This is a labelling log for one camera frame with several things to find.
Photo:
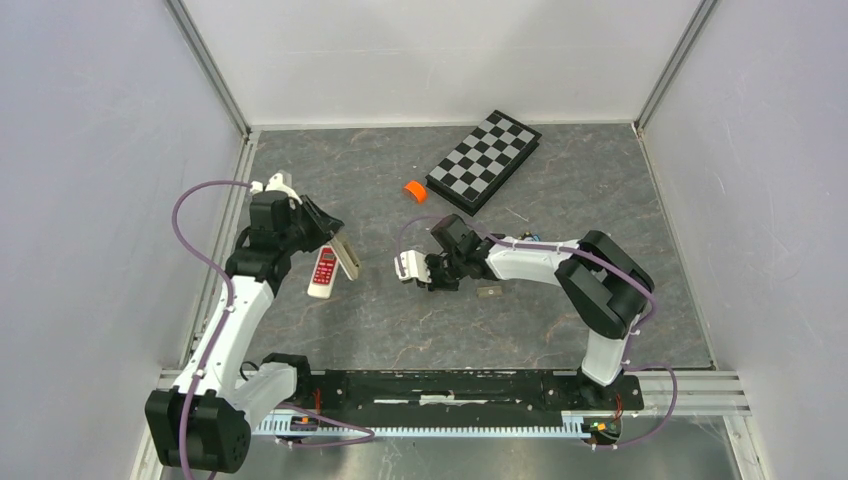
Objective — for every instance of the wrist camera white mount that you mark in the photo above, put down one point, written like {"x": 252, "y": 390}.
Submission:
{"x": 410, "y": 265}
{"x": 280, "y": 181}

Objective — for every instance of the white beige remote control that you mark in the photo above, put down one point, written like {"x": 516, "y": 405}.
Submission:
{"x": 347, "y": 258}

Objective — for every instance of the beige battery cover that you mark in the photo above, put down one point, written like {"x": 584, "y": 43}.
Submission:
{"x": 489, "y": 291}

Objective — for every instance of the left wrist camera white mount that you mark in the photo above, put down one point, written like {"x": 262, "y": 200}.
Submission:
{"x": 280, "y": 181}

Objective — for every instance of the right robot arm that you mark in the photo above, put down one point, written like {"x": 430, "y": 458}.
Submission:
{"x": 610, "y": 292}

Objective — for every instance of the orange tape roll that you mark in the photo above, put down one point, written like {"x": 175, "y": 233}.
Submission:
{"x": 416, "y": 191}

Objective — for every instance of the red white remote control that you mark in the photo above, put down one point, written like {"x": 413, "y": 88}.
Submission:
{"x": 324, "y": 273}

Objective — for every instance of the folded black chessboard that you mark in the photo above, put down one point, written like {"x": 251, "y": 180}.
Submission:
{"x": 473, "y": 171}

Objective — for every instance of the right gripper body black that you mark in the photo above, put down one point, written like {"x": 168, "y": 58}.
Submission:
{"x": 443, "y": 273}

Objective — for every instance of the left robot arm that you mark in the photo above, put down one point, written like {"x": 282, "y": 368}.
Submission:
{"x": 205, "y": 420}

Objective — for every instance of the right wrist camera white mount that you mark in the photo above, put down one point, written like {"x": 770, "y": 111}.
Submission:
{"x": 410, "y": 265}

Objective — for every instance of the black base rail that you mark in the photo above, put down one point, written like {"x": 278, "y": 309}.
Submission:
{"x": 462, "y": 398}

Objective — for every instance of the blue black owl toy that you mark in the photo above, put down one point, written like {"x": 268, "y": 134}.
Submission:
{"x": 530, "y": 236}

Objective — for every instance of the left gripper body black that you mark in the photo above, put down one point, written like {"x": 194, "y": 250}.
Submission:
{"x": 303, "y": 234}

